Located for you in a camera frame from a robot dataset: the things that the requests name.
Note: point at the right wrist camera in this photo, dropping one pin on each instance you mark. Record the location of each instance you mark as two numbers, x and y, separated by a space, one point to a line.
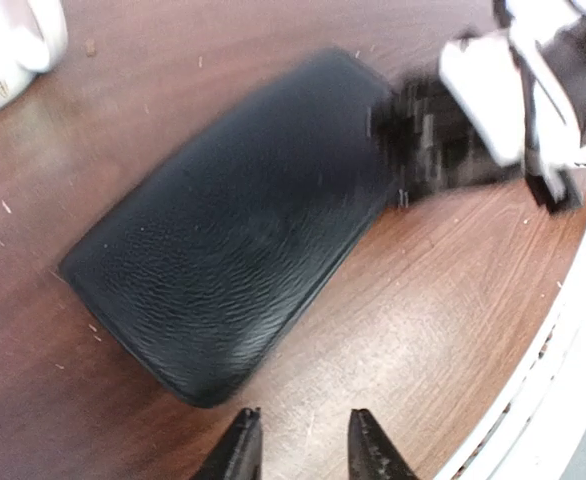
523 88

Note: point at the front aluminium rail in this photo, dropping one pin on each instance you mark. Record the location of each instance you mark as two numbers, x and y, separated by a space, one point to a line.
537 421

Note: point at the white floral ceramic mug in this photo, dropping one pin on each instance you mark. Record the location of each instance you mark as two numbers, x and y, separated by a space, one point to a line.
24 53

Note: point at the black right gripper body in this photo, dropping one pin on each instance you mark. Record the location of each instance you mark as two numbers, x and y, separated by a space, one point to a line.
429 144

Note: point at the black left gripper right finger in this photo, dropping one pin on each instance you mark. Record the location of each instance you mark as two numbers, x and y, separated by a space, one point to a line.
371 454

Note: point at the black zippered tool case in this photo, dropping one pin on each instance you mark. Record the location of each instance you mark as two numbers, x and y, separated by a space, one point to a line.
204 266

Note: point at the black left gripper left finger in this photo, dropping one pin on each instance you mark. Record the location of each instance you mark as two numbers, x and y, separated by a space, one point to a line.
239 451

